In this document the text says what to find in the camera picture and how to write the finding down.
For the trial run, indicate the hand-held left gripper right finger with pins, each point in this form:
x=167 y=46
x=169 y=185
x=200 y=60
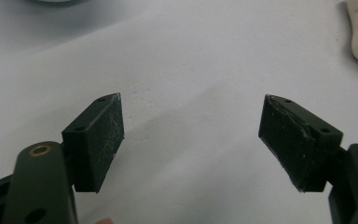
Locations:
x=295 y=140

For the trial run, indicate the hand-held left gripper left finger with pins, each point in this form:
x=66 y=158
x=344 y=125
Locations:
x=93 y=143

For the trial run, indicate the white round object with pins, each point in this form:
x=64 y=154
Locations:
x=56 y=1

